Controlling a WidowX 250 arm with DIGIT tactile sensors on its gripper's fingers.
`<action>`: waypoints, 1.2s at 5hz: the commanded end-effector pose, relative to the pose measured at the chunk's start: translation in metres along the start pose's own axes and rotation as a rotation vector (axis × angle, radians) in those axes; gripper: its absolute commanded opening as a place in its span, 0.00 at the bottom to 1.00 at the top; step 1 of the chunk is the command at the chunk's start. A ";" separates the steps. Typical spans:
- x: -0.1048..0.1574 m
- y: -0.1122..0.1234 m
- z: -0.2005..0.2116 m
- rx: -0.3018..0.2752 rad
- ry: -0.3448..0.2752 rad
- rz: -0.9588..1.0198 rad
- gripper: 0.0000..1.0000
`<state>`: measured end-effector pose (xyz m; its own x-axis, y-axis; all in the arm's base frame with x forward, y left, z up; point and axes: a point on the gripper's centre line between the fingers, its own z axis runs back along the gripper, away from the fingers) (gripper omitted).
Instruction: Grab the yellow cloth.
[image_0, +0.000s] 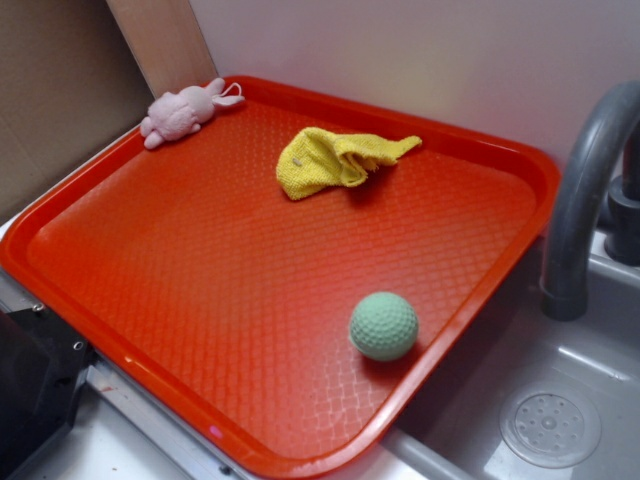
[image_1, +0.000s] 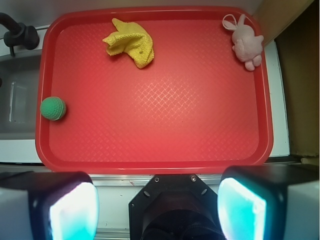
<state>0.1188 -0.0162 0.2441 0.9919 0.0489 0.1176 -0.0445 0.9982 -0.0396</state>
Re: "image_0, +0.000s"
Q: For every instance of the yellow cloth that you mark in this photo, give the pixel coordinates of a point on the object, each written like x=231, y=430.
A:
x=316, y=159

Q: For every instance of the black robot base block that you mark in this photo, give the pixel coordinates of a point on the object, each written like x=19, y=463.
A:
x=44, y=363

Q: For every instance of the pink plush bunny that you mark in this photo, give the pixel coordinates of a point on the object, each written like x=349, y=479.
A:
x=176, y=115

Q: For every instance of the green dimpled ball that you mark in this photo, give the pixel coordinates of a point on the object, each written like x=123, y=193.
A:
x=383, y=326

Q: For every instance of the grey toy faucet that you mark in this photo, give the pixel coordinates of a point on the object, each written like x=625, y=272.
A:
x=595, y=160

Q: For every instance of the grey toy sink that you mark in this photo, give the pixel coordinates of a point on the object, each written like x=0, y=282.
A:
x=522, y=396

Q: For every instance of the brown cardboard panel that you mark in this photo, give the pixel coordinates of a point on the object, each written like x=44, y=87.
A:
x=69, y=86

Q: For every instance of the wooden board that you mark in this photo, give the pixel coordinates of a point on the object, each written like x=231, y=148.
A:
x=166, y=42

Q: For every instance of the red plastic tray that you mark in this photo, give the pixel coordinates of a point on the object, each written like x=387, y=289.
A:
x=190, y=269

